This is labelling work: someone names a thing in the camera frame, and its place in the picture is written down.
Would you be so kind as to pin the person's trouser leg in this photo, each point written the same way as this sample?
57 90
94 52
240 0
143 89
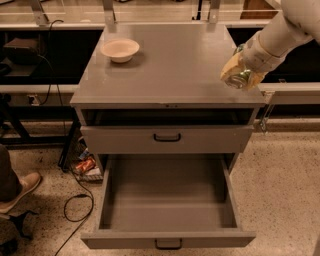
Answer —
7 176

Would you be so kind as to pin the black middle drawer handle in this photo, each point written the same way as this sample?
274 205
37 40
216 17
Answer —
168 244

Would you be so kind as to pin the black top drawer handle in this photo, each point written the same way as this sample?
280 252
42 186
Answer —
167 138

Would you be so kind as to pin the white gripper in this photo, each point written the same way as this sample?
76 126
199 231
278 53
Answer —
259 57

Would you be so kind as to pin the tan shoe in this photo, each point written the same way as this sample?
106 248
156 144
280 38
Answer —
29 183

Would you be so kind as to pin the crushed green can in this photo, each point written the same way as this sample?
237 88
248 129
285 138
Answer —
238 81

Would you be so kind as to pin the grey drawer cabinet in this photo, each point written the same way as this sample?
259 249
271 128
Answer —
173 80

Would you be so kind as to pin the white bowl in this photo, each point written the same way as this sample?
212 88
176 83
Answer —
120 50

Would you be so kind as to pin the black box on shelf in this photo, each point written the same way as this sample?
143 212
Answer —
22 51

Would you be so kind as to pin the black office chair base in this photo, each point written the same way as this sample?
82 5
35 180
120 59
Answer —
9 247

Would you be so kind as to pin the orange snack bag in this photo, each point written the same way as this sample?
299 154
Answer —
85 165

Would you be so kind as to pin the closed grey top drawer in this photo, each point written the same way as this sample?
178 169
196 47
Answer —
139 140

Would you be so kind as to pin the black drawer handle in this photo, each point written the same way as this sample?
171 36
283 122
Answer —
167 138
168 244

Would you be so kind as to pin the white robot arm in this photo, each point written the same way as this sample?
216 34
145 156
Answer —
296 25

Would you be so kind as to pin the open grey middle drawer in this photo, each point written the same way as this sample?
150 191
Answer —
148 197

